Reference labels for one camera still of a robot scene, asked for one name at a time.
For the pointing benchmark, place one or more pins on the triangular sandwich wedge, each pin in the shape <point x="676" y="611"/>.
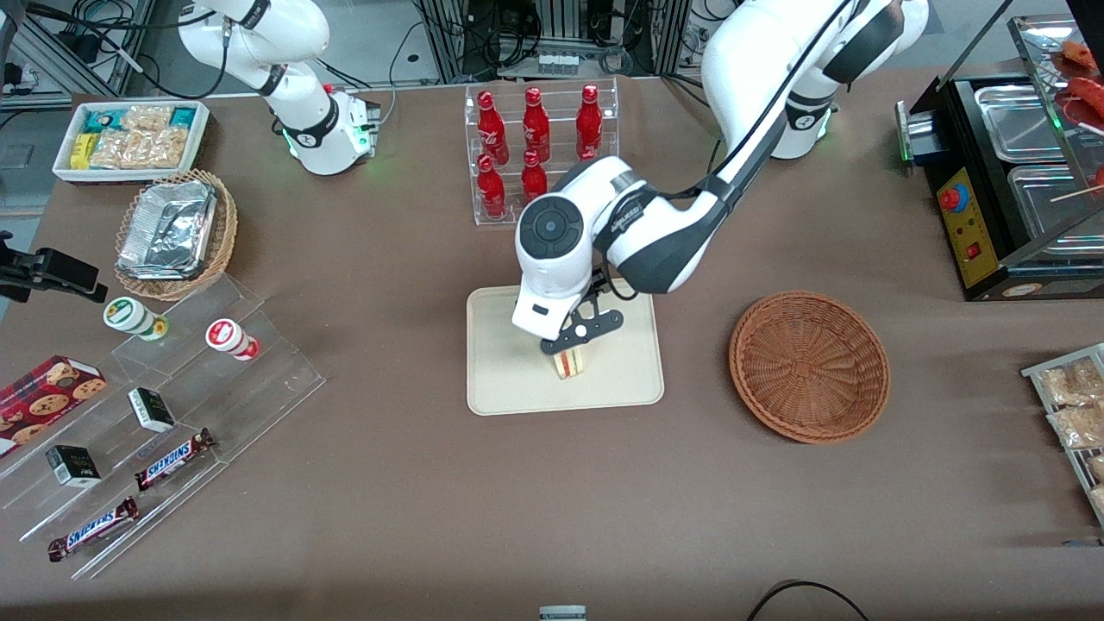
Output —
<point x="569" y="364"/>

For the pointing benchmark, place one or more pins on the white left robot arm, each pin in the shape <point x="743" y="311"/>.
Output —
<point x="750" y="60"/>

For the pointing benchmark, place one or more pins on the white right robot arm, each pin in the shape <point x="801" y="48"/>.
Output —
<point x="293" y="34"/>

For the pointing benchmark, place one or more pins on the beige plastic tray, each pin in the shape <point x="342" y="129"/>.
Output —
<point x="621" y="379"/>

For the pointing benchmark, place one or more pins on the round brown wicker basket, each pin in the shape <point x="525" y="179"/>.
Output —
<point x="811" y="366"/>

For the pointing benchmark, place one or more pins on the light wicker basket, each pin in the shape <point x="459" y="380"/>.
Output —
<point x="226" y="233"/>

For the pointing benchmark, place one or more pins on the clear acrylic bottle rack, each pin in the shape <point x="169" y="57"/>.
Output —
<point x="479" y="216"/>

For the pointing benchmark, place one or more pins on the red cola bottle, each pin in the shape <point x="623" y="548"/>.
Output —
<point x="491" y="129"/>
<point x="491" y="190"/>
<point x="536" y="125"/>
<point x="532" y="177"/>
<point x="589" y="121"/>

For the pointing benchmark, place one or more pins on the aluminium equipment rack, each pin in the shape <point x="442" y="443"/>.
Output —
<point x="561" y="26"/>

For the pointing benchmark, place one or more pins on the clear acrylic stepped stand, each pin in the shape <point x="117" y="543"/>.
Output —
<point x="259" y="388"/>

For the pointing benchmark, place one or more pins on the small grey device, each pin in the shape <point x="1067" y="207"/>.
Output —
<point x="562" y="614"/>

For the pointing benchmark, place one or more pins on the red lid cup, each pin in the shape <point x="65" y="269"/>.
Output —
<point x="226" y="335"/>

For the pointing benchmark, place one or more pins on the white snack box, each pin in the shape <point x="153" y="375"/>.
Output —
<point x="200" y="138"/>

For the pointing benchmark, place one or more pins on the silver foil container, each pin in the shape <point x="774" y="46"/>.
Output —
<point x="168" y="228"/>

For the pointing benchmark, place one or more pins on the Snickers chocolate bar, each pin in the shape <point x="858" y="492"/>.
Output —
<point x="172" y="461"/>
<point x="90" y="530"/>

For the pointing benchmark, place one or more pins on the small black box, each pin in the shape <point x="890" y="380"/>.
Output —
<point x="151" y="410"/>
<point x="73" y="466"/>

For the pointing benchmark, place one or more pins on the teal snack packet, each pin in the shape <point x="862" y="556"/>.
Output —
<point x="183" y="116"/>
<point x="102" y="121"/>

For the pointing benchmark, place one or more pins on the green lid cup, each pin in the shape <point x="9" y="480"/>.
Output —
<point x="125" y="315"/>

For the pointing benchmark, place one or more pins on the black food warmer machine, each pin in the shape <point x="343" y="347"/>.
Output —
<point x="970" y="233"/>

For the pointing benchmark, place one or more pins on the clear bag of peanuts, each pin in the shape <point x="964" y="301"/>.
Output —
<point x="138" y="148"/>
<point x="147" y="119"/>

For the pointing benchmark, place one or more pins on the yellow snack packet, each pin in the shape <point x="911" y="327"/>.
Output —
<point x="83" y="151"/>

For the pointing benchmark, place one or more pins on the red cookie box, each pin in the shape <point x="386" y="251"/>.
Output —
<point x="43" y="401"/>

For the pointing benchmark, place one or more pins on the steel warmer pan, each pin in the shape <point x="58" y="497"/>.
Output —
<point x="1048" y="207"/>
<point x="1018" y="121"/>

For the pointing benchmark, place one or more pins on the clear bag of snacks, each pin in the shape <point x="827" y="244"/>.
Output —
<point x="1078" y="427"/>
<point x="1074" y="384"/>

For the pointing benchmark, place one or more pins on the wrist camera with black bracket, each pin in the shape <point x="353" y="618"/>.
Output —
<point x="595" y="323"/>

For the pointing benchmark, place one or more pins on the black camera clamp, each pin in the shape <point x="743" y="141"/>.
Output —
<point x="56" y="272"/>

